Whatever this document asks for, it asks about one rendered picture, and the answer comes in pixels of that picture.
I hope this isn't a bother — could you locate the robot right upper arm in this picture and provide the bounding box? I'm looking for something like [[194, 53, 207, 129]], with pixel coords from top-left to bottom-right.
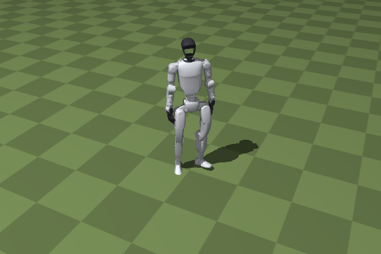
[[167, 62, 178, 93]]

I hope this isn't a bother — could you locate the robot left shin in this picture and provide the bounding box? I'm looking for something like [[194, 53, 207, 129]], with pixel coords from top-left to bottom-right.
[[195, 136, 207, 161]]

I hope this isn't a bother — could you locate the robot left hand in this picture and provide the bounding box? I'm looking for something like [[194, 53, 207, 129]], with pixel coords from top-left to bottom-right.
[[208, 100, 215, 114]]

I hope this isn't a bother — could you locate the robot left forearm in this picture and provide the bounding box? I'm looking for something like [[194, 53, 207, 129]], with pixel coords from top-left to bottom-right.
[[207, 86, 216, 103]]

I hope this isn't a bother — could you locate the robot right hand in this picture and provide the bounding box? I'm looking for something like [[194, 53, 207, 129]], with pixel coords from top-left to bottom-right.
[[166, 108, 176, 124]]

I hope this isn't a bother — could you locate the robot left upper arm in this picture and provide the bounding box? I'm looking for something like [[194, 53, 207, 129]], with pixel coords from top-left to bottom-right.
[[200, 59, 214, 88]]

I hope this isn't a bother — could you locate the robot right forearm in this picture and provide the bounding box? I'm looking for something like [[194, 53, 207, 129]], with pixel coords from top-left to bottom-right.
[[165, 86, 174, 112]]

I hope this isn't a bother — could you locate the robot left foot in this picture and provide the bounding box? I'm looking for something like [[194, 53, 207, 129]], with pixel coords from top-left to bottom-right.
[[195, 158, 212, 168]]

